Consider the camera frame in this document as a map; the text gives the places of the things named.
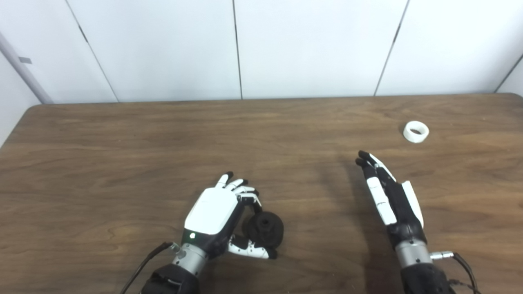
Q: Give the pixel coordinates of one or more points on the small grey tag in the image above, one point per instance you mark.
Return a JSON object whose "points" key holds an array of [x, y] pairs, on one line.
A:
{"points": [[25, 60]]}

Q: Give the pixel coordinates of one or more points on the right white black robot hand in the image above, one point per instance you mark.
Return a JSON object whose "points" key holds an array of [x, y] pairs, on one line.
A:
{"points": [[382, 202]]}

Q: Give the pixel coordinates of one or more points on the grey wall corner trim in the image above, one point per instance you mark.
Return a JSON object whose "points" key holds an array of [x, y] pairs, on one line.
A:
{"points": [[22, 67]]}

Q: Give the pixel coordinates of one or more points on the round black part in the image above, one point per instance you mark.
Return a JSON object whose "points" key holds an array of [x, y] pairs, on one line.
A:
{"points": [[265, 228]]}

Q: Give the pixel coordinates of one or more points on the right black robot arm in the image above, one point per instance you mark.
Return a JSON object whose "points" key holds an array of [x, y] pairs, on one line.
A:
{"points": [[421, 269]]}

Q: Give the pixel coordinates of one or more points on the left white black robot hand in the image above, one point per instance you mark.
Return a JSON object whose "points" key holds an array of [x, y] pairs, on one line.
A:
{"points": [[212, 210]]}

